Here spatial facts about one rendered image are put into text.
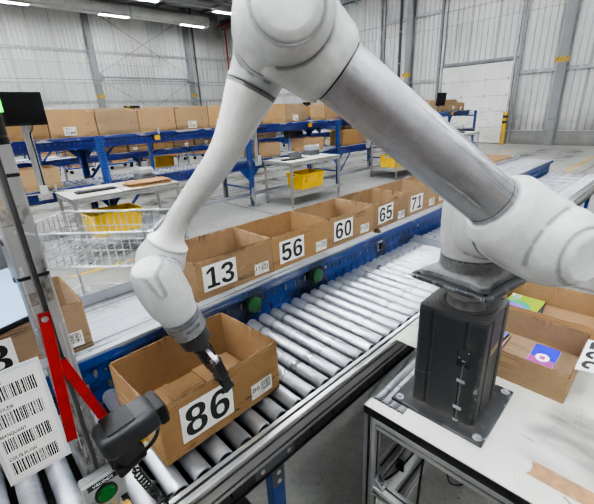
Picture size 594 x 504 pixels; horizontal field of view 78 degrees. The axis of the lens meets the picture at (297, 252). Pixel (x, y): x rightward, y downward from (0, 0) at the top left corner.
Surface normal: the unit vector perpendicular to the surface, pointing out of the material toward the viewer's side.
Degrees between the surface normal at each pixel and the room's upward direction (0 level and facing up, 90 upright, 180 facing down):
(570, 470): 0
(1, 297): 86
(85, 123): 88
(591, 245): 96
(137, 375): 88
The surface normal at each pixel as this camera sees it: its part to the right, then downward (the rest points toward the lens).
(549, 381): -0.70, 0.28
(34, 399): 0.70, 0.22
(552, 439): -0.04, -0.93
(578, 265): 0.24, 0.37
